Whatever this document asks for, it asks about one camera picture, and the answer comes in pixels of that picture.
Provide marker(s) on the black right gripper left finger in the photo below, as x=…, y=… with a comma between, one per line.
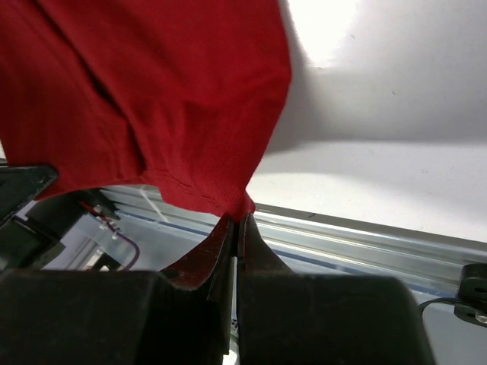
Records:
x=179, y=315

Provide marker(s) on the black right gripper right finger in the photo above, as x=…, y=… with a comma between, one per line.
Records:
x=285, y=317

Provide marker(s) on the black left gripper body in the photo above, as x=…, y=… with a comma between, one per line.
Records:
x=20, y=185

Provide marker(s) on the aluminium frame rail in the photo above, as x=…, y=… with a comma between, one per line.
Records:
x=426, y=262

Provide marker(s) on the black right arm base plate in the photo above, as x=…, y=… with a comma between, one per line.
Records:
x=472, y=293

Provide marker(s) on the dark red t shirt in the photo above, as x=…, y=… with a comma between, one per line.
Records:
x=182, y=95

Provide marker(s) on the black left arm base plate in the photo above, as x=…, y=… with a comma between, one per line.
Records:
x=35, y=239

